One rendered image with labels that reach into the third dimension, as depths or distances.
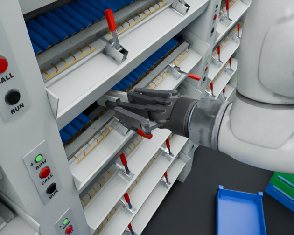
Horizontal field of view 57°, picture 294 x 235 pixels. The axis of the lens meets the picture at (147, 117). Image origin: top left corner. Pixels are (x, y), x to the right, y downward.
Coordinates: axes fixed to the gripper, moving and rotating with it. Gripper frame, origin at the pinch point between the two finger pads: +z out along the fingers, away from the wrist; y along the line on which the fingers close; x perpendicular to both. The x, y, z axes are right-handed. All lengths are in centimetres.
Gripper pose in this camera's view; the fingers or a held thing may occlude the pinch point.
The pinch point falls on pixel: (111, 98)
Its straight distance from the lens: 61.8
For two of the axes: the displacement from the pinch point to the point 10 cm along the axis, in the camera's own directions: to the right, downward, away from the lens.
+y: -5.2, 5.8, -6.3
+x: 1.4, 7.8, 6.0
